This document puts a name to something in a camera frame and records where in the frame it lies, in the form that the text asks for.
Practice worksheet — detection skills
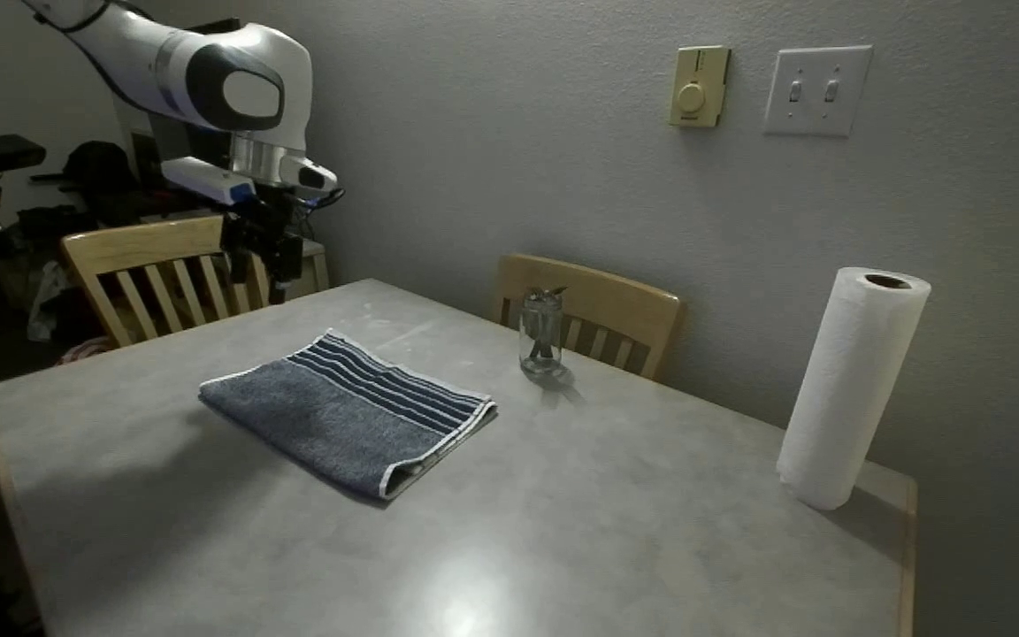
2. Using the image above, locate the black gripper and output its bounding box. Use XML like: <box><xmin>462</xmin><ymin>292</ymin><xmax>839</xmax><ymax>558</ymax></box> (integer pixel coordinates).
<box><xmin>220</xmin><ymin>179</ymin><xmax>307</xmax><ymax>284</ymax></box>

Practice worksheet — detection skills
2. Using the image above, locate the blue striped towel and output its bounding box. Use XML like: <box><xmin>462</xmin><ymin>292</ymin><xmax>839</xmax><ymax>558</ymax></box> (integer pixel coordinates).
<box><xmin>199</xmin><ymin>331</ymin><xmax>504</xmax><ymax>511</ymax></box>

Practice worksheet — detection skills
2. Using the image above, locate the white paper towel roll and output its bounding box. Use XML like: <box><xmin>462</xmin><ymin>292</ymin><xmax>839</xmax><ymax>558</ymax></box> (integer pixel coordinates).
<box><xmin>776</xmin><ymin>262</ymin><xmax>935</xmax><ymax>515</ymax></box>

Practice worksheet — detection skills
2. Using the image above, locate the wooden chair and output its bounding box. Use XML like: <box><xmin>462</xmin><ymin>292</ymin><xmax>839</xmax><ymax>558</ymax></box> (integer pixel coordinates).
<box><xmin>491</xmin><ymin>252</ymin><xmax>685</xmax><ymax>383</ymax></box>
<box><xmin>59</xmin><ymin>214</ymin><xmax>275</xmax><ymax>350</ymax></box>

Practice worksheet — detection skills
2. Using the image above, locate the beige round thermostat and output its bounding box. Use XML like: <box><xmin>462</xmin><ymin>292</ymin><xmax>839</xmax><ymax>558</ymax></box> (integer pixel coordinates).
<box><xmin>664</xmin><ymin>43</ymin><xmax>736</xmax><ymax>131</ymax></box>

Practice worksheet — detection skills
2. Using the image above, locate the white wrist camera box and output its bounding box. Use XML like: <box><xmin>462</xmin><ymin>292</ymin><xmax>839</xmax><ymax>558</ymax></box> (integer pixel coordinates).
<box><xmin>159</xmin><ymin>153</ymin><xmax>261</xmax><ymax>214</ymax></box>

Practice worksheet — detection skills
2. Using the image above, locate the white double light switch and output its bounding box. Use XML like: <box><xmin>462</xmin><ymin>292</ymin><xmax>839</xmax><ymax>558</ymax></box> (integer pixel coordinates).
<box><xmin>762</xmin><ymin>43</ymin><xmax>879</xmax><ymax>143</ymax></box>

